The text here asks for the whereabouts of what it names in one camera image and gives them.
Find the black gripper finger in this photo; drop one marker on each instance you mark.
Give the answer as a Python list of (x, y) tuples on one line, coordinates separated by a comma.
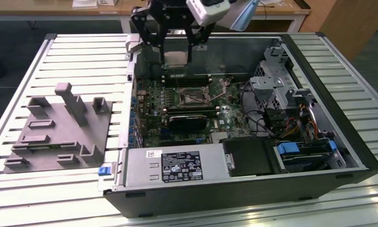
[(202, 37), (150, 39)]

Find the grey power supply unit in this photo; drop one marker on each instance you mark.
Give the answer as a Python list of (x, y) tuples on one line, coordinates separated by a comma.
[(139, 170)]

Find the wooden cabinet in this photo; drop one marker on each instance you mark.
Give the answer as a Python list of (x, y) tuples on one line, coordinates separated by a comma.
[(349, 23)]

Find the small white barcode label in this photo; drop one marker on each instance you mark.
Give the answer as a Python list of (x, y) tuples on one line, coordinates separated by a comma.
[(154, 153)]

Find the blue disk carrier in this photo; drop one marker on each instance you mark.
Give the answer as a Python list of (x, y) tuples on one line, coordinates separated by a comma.
[(288, 147)]

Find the black optical drive box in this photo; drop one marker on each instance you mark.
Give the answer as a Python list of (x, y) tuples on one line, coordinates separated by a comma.
[(249, 156)]

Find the open black PC case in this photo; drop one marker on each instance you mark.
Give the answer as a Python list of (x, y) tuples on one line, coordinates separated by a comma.
[(208, 201)]

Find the black RAM slot bank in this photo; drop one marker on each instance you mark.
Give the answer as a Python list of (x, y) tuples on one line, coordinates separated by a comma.
[(191, 110), (186, 80)]

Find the wooden desk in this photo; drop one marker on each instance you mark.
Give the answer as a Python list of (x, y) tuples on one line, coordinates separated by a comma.
[(35, 10)]

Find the CPU socket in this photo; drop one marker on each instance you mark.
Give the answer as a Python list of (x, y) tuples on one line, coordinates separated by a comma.
[(194, 99)]

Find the blue drive bay clip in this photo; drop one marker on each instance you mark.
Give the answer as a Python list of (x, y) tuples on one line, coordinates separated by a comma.
[(332, 145)]

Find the grey parts rack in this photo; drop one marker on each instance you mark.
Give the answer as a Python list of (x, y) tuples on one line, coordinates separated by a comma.
[(66, 132)]

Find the green motherboard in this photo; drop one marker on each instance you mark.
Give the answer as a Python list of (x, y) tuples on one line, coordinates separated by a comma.
[(233, 118)]

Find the thin metal locking lever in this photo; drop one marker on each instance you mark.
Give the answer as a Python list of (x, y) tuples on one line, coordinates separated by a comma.
[(219, 95)]

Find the black power supply label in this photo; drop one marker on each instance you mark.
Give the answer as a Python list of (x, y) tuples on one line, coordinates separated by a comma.
[(183, 166)]

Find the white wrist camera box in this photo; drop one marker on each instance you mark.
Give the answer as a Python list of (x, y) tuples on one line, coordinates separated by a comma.
[(208, 11)]

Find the blue case latch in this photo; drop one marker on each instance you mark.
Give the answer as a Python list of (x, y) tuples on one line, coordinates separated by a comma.
[(104, 171)]

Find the white labelled box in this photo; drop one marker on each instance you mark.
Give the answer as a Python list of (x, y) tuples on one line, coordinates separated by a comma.
[(108, 2)]

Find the black fan heatsink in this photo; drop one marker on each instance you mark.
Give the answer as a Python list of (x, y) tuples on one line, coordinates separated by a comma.
[(187, 123)]

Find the silver CPU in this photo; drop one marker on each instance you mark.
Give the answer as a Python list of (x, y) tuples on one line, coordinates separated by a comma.
[(176, 58)]

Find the grey metal drive cage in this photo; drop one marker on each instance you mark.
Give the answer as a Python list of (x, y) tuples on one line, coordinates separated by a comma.
[(268, 85)]

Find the white paper box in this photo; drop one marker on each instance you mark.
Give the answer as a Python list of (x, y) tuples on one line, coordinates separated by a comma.
[(86, 4)]

